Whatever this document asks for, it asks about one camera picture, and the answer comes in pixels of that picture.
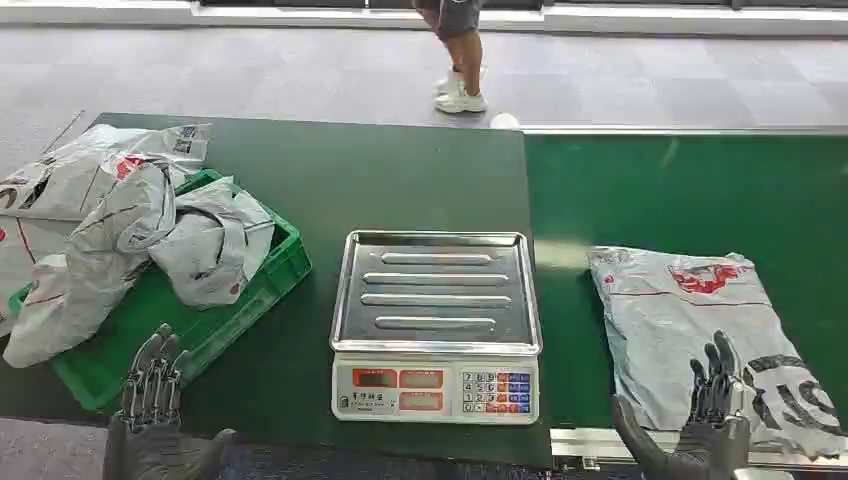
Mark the flat grey parcel bag black print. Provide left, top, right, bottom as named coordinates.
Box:
left=586, top=246, right=848, bottom=462

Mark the long crumpled grey parcel bag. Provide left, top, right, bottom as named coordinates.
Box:
left=3, top=162, right=178, bottom=370

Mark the thin grey rod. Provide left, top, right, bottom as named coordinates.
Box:
left=41, top=109, right=86, bottom=156

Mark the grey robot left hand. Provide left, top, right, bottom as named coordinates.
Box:
left=102, top=323, right=238, bottom=480

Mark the grey parcel bag red line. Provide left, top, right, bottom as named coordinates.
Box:
left=0, top=217, right=73, bottom=339

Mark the green plastic crate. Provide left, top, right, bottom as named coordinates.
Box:
left=7, top=168, right=313, bottom=413

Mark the green conveyor belt metal frame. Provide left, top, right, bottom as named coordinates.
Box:
left=521, top=125, right=848, bottom=473

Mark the grey parcel bag white label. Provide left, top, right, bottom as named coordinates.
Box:
left=0, top=123, right=212, bottom=223

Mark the person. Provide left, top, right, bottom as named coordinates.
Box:
left=411, top=0, right=489, bottom=115

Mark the white electronic scale steel tray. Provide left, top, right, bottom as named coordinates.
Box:
left=329, top=229, right=544, bottom=426

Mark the small crumpled grey parcel bag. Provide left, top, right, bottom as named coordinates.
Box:
left=146, top=175, right=277, bottom=311

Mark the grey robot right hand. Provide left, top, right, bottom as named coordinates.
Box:
left=610, top=329, right=752, bottom=480

